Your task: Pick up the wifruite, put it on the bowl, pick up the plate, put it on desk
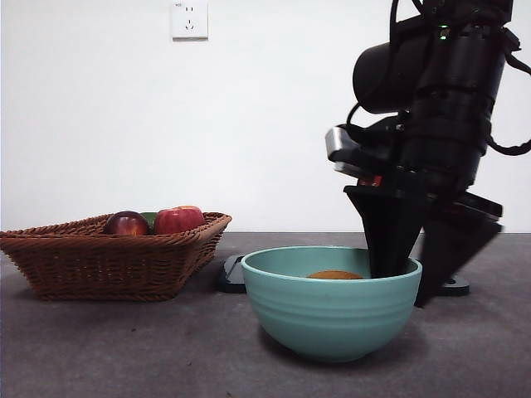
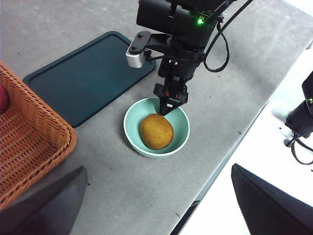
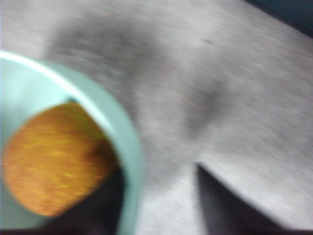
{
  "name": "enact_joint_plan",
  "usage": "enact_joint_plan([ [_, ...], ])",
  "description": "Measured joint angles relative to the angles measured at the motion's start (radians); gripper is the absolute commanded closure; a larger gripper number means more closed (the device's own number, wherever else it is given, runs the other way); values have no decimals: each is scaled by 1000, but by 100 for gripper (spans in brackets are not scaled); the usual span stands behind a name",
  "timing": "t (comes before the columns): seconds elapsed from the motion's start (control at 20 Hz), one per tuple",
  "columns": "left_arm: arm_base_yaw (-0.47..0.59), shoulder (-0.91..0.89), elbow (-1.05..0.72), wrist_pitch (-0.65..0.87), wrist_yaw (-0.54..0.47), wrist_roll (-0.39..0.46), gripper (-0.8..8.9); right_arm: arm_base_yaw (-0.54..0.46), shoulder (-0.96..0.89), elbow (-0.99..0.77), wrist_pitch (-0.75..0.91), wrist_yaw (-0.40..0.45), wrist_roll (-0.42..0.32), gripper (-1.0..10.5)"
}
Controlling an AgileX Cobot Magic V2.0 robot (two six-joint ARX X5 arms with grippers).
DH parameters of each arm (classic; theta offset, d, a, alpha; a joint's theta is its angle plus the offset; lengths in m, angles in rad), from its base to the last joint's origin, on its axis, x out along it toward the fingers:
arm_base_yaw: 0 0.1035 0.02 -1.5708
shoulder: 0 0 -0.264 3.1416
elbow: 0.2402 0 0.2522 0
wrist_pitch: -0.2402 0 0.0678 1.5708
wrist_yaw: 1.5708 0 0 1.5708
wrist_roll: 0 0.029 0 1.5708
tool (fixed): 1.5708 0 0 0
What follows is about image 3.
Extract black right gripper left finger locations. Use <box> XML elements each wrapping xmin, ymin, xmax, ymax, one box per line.
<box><xmin>0</xmin><ymin>167</ymin><xmax>127</xmax><ymax>235</ymax></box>

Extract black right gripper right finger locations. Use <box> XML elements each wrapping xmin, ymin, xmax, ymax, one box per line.
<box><xmin>197</xmin><ymin>163</ymin><xmax>313</xmax><ymax>235</ymax></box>

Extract orange-yellow oval fruit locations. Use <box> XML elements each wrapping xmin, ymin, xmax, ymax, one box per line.
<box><xmin>1</xmin><ymin>102</ymin><xmax>120</xmax><ymax>217</ymax></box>

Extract teal ceramic bowl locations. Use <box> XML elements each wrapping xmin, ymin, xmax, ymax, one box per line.
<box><xmin>0</xmin><ymin>50</ymin><xmax>145</xmax><ymax>235</ymax></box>

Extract dark rectangular tray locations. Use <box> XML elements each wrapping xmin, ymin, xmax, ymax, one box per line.
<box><xmin>244</xmin><ymin>0</ymin><xmax>313</xmax><ymax>39</ymax></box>

